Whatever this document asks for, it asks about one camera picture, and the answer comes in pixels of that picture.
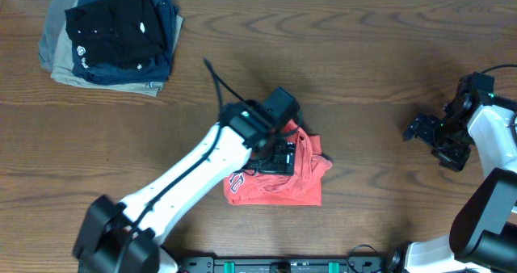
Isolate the grey folded garment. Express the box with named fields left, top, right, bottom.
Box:
left=38, top=0, right=77, bottom=72

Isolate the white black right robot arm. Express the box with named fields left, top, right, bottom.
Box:
left=401, top=95, right=516, bottom=272

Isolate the khaki folded garment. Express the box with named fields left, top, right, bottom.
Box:
left=50, top=0, right=183, bottom=97

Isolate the orange red t-shirt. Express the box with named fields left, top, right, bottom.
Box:
left=223, top=120, right=333, bottom=206

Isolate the navy folded shirt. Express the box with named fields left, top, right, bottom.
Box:
left=65, top=0, right=178, bottom=86

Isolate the black mounting rail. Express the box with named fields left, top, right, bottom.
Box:
left=179, top=253, right=405, bottom=273

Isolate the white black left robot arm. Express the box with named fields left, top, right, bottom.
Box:
left=72, top=99, right=300, bottom=273

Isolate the black folded polo shirt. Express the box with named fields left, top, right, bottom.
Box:
left=65, top=0, right=166, bottom=69

